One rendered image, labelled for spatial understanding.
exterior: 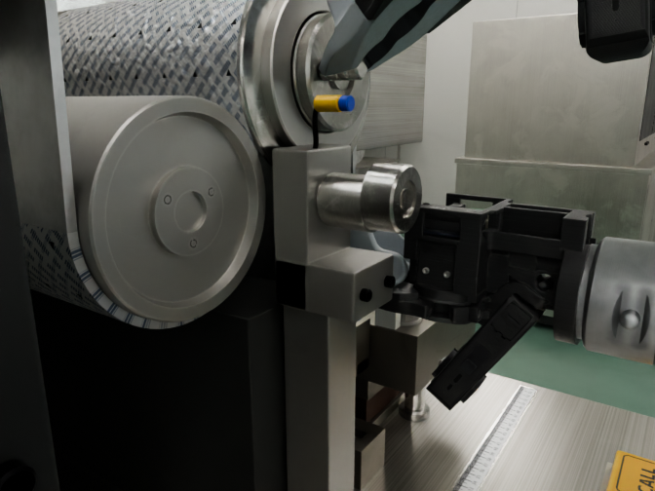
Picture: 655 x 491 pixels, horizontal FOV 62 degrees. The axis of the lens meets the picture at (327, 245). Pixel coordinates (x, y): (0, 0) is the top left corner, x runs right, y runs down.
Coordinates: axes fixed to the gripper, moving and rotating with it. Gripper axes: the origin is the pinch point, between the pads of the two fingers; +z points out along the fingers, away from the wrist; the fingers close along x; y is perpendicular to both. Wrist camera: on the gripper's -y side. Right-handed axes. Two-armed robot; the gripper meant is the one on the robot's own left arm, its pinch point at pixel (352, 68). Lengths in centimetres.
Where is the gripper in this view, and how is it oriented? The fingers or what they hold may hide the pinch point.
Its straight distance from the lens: 34.4
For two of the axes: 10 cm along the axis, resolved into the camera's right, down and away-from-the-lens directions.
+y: -5.3, -8.4, 1.5
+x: -5.6, 2.1, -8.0
